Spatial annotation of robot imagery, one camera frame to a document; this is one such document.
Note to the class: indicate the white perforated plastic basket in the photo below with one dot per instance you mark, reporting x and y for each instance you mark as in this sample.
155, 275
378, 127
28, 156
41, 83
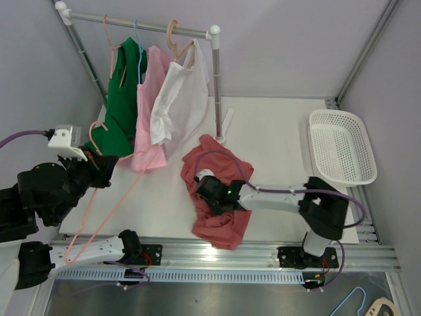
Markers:
341, 151

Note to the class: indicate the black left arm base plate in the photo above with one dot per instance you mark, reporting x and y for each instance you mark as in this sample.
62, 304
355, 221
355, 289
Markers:
150, 255

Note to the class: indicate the white t shirt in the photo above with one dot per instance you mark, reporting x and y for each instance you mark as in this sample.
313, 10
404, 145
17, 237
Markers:
182, 102

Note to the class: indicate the green t shirt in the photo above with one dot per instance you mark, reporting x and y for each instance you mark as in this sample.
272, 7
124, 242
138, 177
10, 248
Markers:
116, 135

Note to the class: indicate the pink t shirt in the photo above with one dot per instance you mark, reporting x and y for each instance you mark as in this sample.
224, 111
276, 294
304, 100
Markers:
147, 155

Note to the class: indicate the blue plastic hanger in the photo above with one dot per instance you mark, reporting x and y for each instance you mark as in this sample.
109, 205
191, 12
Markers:
142, 63

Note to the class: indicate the aluminium rail frame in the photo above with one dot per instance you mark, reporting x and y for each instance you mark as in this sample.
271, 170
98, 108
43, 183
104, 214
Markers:
180, 253

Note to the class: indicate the white slotted cable duct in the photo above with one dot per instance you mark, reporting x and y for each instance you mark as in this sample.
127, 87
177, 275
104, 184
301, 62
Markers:
185, 275

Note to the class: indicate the silver white clothes rack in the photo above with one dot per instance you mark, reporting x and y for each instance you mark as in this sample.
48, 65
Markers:
212, 35

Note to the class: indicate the coral red t shirt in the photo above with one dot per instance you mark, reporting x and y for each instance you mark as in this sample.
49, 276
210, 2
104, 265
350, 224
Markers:
214, 176

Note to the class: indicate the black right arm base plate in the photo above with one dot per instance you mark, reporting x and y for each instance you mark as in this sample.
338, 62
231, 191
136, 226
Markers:
294, 257

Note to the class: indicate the wooden hanger on floor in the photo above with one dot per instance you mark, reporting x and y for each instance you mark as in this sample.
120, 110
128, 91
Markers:
378, 304

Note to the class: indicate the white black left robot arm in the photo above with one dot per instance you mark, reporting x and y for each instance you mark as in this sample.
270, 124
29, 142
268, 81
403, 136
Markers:
50, 191

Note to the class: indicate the blue hanger on floor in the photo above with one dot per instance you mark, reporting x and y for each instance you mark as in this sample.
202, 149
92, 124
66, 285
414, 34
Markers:
355, 299

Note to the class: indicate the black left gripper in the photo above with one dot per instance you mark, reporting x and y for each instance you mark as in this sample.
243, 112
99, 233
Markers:
101, 166

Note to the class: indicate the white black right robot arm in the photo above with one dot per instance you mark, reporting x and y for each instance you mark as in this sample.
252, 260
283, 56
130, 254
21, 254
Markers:
318, 203

